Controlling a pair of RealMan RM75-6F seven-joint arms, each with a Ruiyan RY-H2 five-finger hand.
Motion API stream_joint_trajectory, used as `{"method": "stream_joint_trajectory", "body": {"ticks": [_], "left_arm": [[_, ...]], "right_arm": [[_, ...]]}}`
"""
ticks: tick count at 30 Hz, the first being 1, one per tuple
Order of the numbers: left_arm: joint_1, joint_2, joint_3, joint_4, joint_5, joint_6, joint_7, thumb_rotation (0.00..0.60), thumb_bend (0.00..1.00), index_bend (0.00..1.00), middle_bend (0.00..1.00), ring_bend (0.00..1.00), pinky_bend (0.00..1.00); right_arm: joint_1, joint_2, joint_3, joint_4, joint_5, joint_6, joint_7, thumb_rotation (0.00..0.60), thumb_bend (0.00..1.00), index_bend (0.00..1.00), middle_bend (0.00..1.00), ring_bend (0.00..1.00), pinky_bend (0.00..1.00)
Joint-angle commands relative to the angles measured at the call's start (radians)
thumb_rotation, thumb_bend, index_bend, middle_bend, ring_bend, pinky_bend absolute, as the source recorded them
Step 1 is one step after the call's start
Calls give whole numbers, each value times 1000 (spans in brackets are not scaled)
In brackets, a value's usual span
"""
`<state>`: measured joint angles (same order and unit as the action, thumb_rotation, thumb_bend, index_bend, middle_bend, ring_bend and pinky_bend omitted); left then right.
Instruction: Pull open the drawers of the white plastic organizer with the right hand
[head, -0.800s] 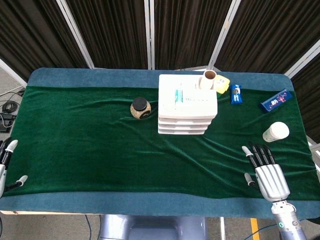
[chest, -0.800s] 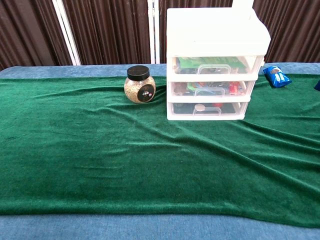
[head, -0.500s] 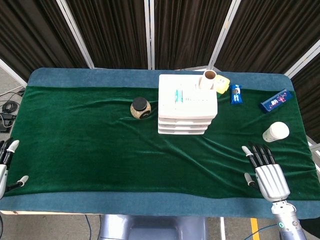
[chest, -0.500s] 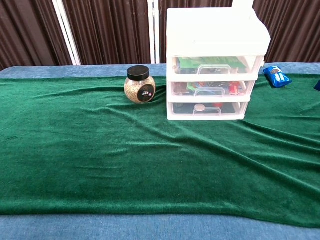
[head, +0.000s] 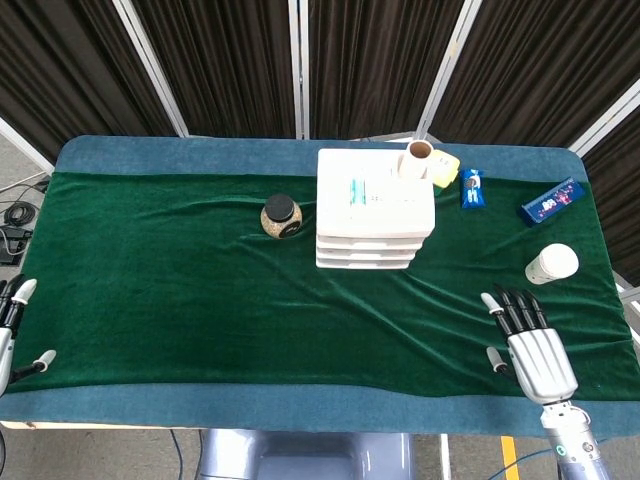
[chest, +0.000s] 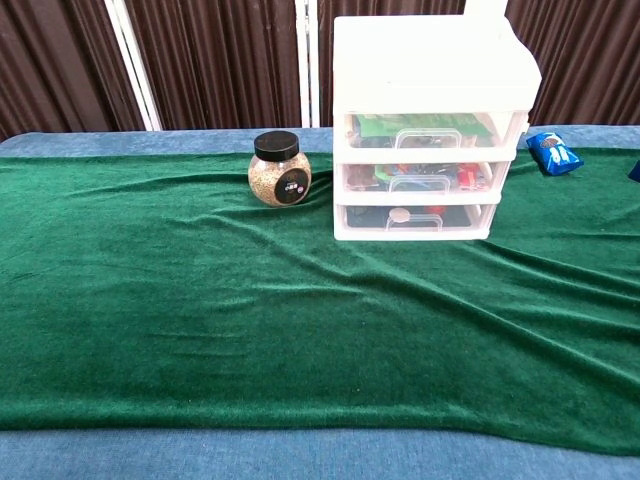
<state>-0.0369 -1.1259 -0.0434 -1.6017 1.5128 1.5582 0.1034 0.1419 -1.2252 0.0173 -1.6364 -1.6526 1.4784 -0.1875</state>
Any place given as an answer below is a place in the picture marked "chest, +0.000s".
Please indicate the green velvet cloth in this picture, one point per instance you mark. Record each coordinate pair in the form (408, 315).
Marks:
(250, 310)

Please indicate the brown snack packet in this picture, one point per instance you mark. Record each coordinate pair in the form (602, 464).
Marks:
(360, 177)

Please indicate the white plastic drawer box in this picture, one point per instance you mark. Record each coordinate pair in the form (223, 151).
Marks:
(430, 60)

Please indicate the round glass jar black lid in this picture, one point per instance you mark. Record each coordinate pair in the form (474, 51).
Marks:
(272, 182)

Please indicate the blue snack packet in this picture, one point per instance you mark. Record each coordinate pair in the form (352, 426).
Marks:
(552, 152)

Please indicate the dark folding screen white frame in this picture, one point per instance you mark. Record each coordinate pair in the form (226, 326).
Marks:
(225, 60)

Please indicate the red snack packet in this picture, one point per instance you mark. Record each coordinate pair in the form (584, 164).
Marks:
(470, 176)

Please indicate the blue snack bar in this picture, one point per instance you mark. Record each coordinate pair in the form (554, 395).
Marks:
(635, 171)

